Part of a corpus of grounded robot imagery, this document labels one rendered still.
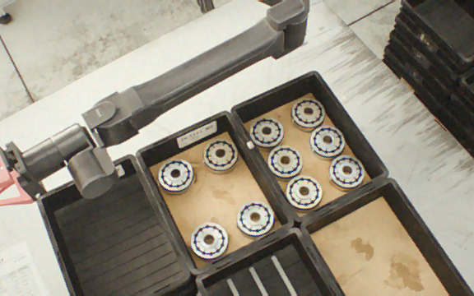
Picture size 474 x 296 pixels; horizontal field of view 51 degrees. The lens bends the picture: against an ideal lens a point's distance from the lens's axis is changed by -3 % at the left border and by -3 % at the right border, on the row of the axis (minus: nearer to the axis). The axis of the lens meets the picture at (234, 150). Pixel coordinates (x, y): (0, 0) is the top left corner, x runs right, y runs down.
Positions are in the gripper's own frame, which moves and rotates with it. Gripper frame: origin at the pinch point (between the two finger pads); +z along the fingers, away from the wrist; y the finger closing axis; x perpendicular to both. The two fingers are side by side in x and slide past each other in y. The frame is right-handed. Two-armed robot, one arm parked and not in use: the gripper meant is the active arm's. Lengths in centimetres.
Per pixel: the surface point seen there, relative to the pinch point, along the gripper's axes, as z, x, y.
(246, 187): -52, -2, 62
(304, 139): -75, 1, 62
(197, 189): -40, 5, 62
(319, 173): -72, -11, 62
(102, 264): -6, 1, 63
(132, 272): -12, -6, 63
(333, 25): -119, 38, 75
